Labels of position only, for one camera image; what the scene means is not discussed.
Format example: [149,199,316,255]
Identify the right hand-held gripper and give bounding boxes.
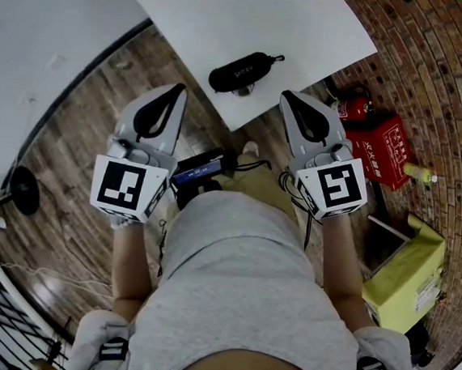
[269,88,379,227]

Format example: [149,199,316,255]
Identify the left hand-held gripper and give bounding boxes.
[87,75,190,236]

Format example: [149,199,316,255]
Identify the black glasses case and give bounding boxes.
[206,46,287,100]

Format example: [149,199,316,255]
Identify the person's left forearm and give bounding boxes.
[104,219,163,328]

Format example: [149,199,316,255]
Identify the person's right forearm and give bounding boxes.
[312,215,379,336]

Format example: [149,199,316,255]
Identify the red fire extinguisher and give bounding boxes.
[328,83,378,125]

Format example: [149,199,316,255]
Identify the black device with blue label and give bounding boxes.
[172,144,239,194]

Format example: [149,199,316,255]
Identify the person's right white shoe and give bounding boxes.
[241,140,261,158]

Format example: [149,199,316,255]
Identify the red fire equipment box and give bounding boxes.
[338,108,417,194]

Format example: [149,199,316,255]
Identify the person's khaki trousers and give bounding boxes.
[211,148,303,223]

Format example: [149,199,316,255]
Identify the black waist pouch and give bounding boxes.
[175,176,224,212]

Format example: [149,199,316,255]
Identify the small clear glass cup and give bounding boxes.
[229,83,254,99]

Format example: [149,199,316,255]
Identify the yellow-green drink bottle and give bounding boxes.
[401,162,440,185]

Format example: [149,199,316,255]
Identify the white table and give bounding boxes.
[95,0,384,146]

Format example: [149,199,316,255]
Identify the black round stand base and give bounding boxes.
[0,164,43,228]

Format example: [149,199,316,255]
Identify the person's grey t-shirt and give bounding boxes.
[70,176,431,370]

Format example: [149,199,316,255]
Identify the yellow-green cardboard box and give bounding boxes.
[358,210,449,338]

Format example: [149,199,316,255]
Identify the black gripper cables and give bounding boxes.
[271,170,318,252]

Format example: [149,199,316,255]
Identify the white metal frame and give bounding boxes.
[362,214,414,279]

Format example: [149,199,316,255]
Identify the white floor cable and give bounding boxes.
[0,262,116,296]

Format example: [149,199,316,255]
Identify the black left shoulder strap buckle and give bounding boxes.
[97,334,130,370]

